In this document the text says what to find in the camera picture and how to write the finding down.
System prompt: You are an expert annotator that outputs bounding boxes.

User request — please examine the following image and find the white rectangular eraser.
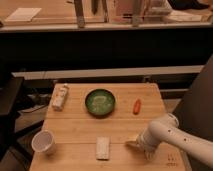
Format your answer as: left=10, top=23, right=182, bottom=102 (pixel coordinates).
left=96, top=137, right=110, bottom=160

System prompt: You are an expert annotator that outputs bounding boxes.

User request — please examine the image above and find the green bowl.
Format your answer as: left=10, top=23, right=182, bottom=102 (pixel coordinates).
left=85, top=89, right=116, bottom=117

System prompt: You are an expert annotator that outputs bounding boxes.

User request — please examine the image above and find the wooden post left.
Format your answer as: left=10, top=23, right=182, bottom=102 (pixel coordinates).
left=74, top=0, right=85, bottom=28

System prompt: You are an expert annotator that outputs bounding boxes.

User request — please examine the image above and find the orange carrot toy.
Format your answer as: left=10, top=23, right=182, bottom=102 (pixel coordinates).
left=133, top=99, right=141, bottom=115

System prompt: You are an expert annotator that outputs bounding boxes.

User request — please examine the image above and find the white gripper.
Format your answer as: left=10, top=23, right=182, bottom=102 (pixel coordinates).
left=125, top=134, right=155, bottom=160

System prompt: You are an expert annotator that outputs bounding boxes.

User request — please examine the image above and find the dark panel at right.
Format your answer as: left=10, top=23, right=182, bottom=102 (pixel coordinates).
left=173, top=55, right=213, bottom=142

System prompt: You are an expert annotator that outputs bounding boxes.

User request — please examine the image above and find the black furniture at left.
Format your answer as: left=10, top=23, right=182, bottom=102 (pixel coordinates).
left=0, top=77, right=43, bottom=161

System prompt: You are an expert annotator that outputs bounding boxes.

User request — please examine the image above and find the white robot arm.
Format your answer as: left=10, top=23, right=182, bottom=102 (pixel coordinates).
left=125, top=113, right=213, bottom=168

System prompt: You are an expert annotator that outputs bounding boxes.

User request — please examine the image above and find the white paper sheet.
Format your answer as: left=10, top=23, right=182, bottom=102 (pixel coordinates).
left=5, top=8, right=41, bottom=22

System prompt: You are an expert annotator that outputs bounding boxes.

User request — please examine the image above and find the white small bottle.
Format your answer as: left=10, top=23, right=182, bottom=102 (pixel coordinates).
left=52, top=84, right=69, bottom=111

